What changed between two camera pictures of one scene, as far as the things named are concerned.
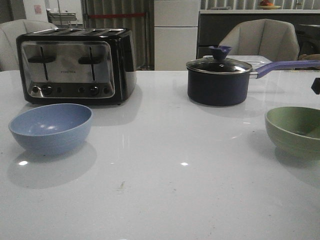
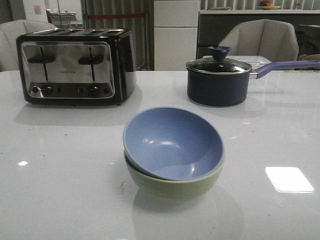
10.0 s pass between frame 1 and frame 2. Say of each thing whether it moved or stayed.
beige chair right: stayed
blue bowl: moved
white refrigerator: stayed
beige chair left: stayed
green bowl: moved
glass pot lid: stayed
